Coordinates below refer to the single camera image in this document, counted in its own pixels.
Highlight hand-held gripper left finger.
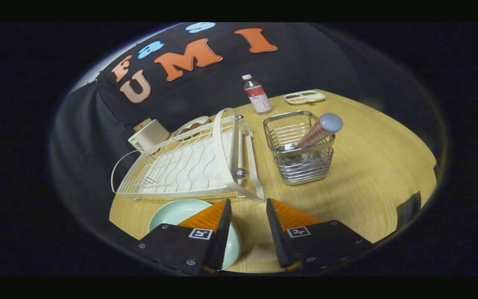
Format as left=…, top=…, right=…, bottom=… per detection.
left=132, top=198, right=232, bottom=274

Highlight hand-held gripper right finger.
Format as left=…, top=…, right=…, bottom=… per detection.
left=266, top=198, right=373, bottom=272

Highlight light green plate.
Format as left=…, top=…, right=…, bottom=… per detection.
left=148, top=199, right=242, bottom=270

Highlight metal wire basket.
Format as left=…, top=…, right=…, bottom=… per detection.
left=263, top=110, right=336, bottom=185

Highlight white wire dish rack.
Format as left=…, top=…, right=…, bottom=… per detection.
left=111, top=108, right=265, bottom=203

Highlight spoon with striped handle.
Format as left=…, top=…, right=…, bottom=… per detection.
left=278, top=113, right=344, bottom=160

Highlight white oval plate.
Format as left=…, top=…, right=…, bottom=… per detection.
left=173, top=116, right=210, bottom=140

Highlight white divided dish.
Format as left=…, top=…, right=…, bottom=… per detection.
left=284, top=90, right=326, bottom=105

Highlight white toaster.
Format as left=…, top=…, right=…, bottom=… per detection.
left=128, top=119, right=171, bottom=152

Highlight clear bottle with red label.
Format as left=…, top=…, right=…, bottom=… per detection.
left=241, top=74, right=272, bottom=114

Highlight black backdrop cloth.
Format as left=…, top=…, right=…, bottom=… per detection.
left=52, top=23, right=443, bottom=225

